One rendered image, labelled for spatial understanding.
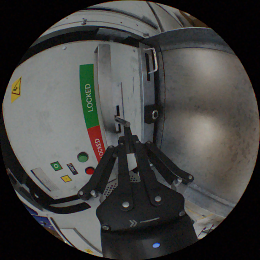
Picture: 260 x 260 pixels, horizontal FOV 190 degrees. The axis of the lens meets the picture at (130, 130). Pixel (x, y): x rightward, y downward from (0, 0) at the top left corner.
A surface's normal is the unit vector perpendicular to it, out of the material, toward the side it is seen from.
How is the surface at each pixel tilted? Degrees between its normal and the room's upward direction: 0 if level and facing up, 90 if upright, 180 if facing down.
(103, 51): 90
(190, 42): 0
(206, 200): 90
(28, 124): 90
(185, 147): 0
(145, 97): 90
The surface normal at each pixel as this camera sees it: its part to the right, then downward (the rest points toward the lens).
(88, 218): 0.22, -0.67
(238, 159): -0.81, 0.29
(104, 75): 0.58, 0.31
